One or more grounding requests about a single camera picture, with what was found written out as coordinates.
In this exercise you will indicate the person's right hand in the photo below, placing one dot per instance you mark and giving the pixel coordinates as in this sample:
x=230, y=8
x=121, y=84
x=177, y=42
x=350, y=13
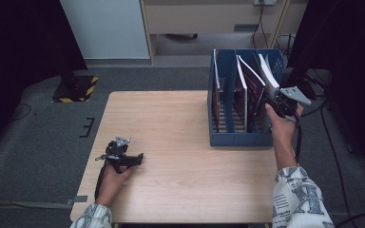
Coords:
x=283, y=133

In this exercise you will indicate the grey floor strip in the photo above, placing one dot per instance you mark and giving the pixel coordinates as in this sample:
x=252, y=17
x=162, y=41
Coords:
x=19, y=205

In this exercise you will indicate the white power socket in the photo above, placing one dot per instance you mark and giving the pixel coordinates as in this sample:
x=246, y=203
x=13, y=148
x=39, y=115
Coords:
x=265, y=2

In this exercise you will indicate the white cabinet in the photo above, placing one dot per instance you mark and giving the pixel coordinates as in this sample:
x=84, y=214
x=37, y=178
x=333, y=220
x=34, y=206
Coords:
x=107, y=28

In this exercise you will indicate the light wooden desk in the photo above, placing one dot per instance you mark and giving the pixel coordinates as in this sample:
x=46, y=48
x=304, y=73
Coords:
x=202, y=19

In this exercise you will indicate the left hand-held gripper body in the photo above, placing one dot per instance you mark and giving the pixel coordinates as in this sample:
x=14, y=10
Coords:
x=117, y=155

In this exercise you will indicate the black and red magazine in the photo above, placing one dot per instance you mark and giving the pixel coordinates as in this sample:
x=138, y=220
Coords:
x=216, y=72

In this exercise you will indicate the thick white book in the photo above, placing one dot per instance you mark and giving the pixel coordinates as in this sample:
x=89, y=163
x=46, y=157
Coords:
x=268, y=76

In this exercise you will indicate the black floor tape mark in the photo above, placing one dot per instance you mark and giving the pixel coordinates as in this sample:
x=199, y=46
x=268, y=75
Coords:
x=90, y=126

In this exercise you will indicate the grey tape piece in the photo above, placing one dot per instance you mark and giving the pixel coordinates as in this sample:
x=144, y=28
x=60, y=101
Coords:
x=77, y=199

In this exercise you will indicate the blue file rack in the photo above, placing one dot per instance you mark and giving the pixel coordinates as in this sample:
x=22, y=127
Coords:
x=240, y=139

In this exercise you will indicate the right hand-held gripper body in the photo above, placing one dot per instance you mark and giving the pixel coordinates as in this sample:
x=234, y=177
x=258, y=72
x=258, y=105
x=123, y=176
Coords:
x=286, y=107

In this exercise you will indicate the person's left hand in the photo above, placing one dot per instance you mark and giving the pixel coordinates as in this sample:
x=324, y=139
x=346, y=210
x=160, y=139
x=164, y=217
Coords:
x=111, y=186

